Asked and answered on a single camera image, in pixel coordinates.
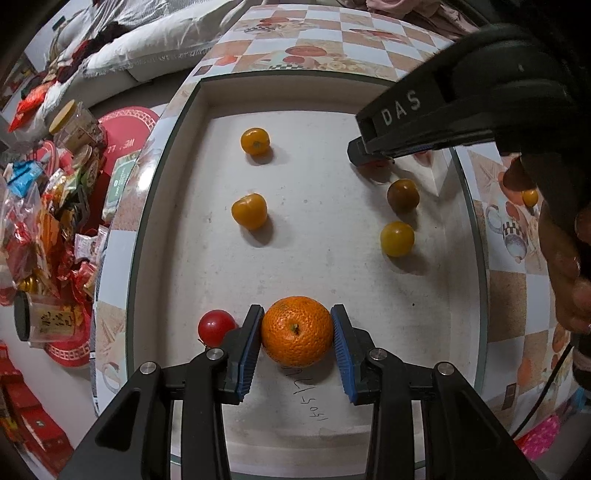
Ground printed checkered tablecloth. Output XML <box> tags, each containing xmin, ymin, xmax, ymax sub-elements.
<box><xmin>92</xmin><ymin>4</ymin><xmax>591</xmax><ymax>462</ymax></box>

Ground black-lid jar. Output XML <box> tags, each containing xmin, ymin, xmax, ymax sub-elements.
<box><xmin>13</xmin><ymin>291</ymin><xmax>77</xmax><ymax>348</ymax></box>

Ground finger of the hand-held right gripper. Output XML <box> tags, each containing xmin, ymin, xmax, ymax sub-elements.
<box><xmin>348</xmin><ymin>131</ymin><xmax>497</xmax><ymax>167</ymax></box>

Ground red gift boxes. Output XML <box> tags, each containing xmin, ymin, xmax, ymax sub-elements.
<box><xmin>0</xmin><ymin>342</ymin><xmax>75</xmax><ymax>476</ymax></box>

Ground red round tray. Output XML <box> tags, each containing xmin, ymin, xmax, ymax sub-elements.
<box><xmin>95</xmin><ymin>106</ymin><xmax>160</xmax><ymax>204</ymax></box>

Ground pile of snack packets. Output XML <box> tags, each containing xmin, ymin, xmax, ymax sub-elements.
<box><xmin>0</xmin><ymin>78</ymin><xmax>112</xmax><ymax>305</ymax></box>

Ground black cable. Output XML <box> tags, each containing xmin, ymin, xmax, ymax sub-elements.
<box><xmin>510</xmin><ymin>344</ymin><xmax>575</xmax><ymax>439</ymax></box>

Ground green wet wipes pack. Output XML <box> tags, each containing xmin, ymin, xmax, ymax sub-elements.
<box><xmin>100</xmin><ymin>154</ymin><xmax>141</xmax><ymax>222</ymax></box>

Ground large mandarin orange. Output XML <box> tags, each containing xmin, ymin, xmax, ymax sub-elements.
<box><xmin>261</xmin><ymin>296</ymin><xmax>334</xmax><ymax>368</ymax></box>

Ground pink patterned bag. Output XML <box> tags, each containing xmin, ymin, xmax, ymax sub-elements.
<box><xmin>515</xmin><ymin>415</ymin><xmax>561</xmax><ymax>461</ymax></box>

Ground white fringed blanket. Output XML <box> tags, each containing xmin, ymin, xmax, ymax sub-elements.
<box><xmin>83</xmin><ymin>0</ymin><xmax>250</xmax><ymax>84</ymax></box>

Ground red round plate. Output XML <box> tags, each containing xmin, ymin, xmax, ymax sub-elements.
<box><xmin>44</xmin><ymin>323</ymin><xmax>95</xmax><ymax>370</ymax></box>

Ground person's right hand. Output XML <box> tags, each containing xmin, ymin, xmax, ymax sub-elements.
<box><xmin>503</xmin><ymin>156</ymin><xmax>591</xmax><ymax>330</ymax></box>

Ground yellow-lid plastic jar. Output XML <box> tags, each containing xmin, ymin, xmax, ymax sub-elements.
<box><xmin>48</xmin><ymin>100</ymin><xmax>108</xmax><ymax>153</ymax></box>

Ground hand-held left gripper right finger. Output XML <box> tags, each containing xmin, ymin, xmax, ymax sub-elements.
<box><xmin>329</xmin><ymin>304</ymin><xmax>548</xmax><ymax>480</ymax></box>

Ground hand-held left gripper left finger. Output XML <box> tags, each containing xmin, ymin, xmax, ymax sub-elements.
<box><xmin>58</xmin><ymin>304</ymin><xmax>265</xmax><ymax>480</ymax></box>

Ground dark brown cherry tomato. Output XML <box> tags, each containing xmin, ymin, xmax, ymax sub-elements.
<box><xmin>386</xmin><ymin>178</ymin><xmax>420</xmax><ymax>214</ymax></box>

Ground white rectangular tray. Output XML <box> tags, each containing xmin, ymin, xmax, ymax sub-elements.
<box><xmin>127</xmin><ymin>76</ymin><xmax>490</xmax><ymax>467</ymax></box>

